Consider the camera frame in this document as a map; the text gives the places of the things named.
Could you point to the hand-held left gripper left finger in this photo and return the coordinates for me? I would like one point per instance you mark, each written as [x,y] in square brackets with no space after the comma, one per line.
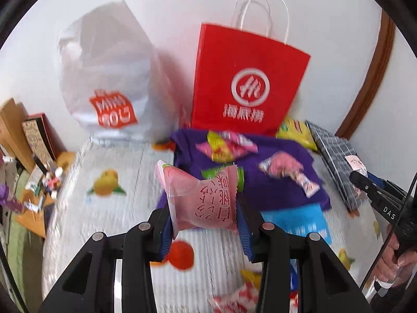
[166,241]

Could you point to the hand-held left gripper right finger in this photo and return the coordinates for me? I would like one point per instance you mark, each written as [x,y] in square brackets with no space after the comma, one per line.
[246,234]

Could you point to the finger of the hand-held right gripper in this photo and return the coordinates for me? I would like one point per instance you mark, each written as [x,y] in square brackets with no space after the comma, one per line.
[379,181]
[361,181]

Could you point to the light pink peach packet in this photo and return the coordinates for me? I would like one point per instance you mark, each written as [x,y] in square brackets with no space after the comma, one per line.
[202,202]

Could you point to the pink white bar packet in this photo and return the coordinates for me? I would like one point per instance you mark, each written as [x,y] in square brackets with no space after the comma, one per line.
[306,184]

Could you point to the white pink snack packet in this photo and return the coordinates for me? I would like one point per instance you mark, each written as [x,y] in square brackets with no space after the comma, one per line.
[234,300]

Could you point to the green snack packet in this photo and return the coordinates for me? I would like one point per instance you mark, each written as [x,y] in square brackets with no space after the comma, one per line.
[211,172]

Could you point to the pink crinkled snack packet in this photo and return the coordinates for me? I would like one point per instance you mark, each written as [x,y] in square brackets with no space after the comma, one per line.
[281,164]

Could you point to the pink snack packet yellow ends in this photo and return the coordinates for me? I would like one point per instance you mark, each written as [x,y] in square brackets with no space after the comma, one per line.
[221,148]

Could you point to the person's right hand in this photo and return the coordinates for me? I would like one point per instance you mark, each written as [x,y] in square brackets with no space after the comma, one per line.
[391,264]

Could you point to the grey checked folded cloth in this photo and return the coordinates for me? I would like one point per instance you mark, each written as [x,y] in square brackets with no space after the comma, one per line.
[335,159]

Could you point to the purple towel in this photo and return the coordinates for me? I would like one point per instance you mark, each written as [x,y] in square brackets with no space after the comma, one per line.
[270,199]

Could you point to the blue tissue pack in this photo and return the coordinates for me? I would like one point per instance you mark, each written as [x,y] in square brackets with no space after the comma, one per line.
[293,225]

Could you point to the fruit print tablecloth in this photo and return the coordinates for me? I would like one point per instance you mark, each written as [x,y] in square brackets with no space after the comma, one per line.
[114,228]

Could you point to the yellow chip bag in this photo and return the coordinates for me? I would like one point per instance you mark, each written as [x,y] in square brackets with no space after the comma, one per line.
[295,133]

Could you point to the clutter of small bottles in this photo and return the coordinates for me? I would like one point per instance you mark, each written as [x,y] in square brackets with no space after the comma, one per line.
[49,182]

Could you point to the wooden side table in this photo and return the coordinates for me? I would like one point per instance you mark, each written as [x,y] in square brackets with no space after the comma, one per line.
[32,221]

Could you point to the purple plush toy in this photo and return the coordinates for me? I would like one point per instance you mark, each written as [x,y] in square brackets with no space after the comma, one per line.
[8,199]

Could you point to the red paper bag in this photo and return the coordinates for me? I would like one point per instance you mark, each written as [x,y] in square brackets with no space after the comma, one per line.
[247,55]

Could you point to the white plastic bag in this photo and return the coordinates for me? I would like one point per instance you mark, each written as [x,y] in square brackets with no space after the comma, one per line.
[107,71]

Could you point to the wooden headboard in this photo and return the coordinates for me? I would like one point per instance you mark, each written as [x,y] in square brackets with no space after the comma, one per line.
[13,127]

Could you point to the brown wooden door frame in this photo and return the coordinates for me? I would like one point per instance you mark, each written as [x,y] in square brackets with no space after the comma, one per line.
[374,88]

